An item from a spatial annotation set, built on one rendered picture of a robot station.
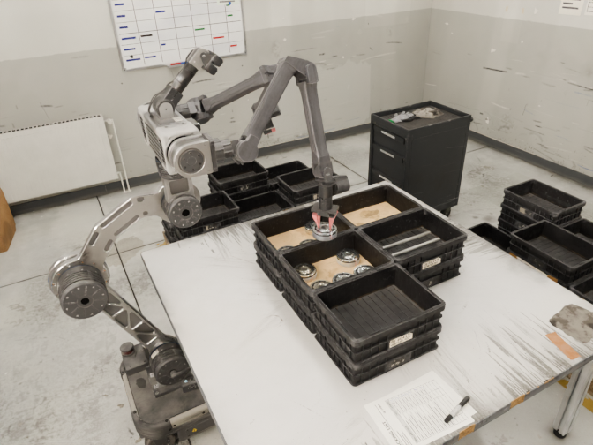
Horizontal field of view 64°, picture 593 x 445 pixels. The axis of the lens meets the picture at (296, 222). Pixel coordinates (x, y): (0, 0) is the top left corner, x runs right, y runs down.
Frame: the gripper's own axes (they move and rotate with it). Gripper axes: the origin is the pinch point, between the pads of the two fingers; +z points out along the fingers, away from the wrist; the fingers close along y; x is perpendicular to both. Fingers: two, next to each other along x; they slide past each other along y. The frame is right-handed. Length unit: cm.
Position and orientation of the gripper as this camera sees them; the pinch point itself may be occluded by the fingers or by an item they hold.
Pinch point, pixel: (324, 226)
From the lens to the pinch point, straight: 197.5
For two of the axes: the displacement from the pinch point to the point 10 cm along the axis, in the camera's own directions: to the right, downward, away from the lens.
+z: 0.1, 8.6, 5.1
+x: -3.3, 4.9, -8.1
